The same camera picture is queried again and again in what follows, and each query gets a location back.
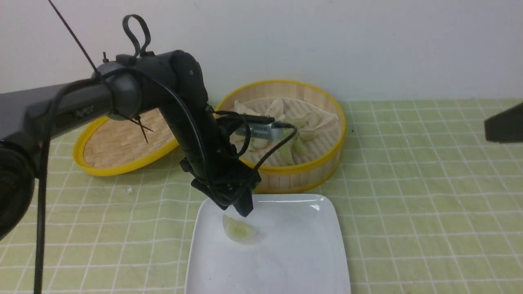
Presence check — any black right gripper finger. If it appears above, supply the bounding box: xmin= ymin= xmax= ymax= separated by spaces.
xmin=484 ymin=103 xmax=523 ymax=143

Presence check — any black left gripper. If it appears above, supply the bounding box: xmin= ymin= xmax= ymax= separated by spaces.
xmin=180 ymin=158 xmax=261 ymax=217

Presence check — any large green steamed dumpling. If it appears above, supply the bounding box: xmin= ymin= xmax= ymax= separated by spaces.
xmin=222 ymin=214 xmax=259 ymax=244

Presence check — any small green steamed dumpling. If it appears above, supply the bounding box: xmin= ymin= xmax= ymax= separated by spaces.
xmin=293 ymin=137 xmax=308 ymax=157

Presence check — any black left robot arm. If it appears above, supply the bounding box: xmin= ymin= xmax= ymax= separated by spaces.
xmin=1 ymin=50 xmax=260 ymax=238

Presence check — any white square plate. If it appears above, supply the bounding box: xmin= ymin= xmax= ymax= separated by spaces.
xmin=185 ymin=194 xmax=351 ymax=294

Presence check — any green dumpling front centre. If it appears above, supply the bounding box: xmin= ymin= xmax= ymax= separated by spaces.
xmin=278 ymin=142 xmax=295 ymax=166

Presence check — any yellow rimmed bamboo steamer basket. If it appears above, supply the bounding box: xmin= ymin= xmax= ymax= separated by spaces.
xmin=217 ymin=80 xmax=346 ymax=194

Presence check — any pale dumpling right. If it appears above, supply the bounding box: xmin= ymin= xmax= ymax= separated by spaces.
xmin=298 ymin=128 xmax=322 ymax=142

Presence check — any white dumpling back left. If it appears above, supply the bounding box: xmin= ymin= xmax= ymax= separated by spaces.
xmin=234 ymin=100 xmax=260 ymax=116

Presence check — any white dumpling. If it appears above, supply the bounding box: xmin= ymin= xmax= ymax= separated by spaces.
xmin=264 ymin=98 xmax=284 ymax=119
xmin=234 ymin=100 xmax=260 ymax=116

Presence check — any white dumpling back centre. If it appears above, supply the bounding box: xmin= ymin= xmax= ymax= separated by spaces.
xmin=264 ymin=98 xmax=284 ymax=119

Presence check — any white steamer liner cloth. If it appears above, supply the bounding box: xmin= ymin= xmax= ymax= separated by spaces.
xmin=241 ymin=97 xmax=341 ymax=166

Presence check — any green checkered tablecloth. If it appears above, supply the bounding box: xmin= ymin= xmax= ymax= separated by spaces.
xmin=0 ymin=99 xmax=523 ymax=294

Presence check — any yellow rimmed bamboo steamer lid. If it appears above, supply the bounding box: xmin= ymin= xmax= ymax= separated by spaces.
xmin=72 ymin=109 xmax=178 ymax=176

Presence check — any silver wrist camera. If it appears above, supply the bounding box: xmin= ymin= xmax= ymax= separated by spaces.
xmin=234 ymin=122 xmax=285 ymax=141

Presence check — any black cable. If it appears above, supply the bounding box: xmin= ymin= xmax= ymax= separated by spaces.
xmin=34 ymin=67 xmax=297 ymax=294

